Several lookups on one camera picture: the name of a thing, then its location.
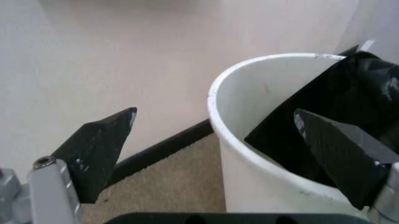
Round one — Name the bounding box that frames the white plastic trash bin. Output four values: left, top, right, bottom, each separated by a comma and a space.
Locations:
206, 53, 372, 213

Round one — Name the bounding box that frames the black wedge finger of the right gripper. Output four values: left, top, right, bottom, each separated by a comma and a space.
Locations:
335, 40, 376, 56

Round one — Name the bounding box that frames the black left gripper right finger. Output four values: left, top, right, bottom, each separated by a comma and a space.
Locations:
293, 107, 399, 224

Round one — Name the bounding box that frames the dark baseboard strip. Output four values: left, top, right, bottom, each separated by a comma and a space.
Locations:
110, 118, 215, 183

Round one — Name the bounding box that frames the black garbage bag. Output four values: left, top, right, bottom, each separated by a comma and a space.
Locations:
243, 51, 399, 189

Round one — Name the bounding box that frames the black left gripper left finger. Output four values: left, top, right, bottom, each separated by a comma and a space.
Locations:
0, 107, 139, 224

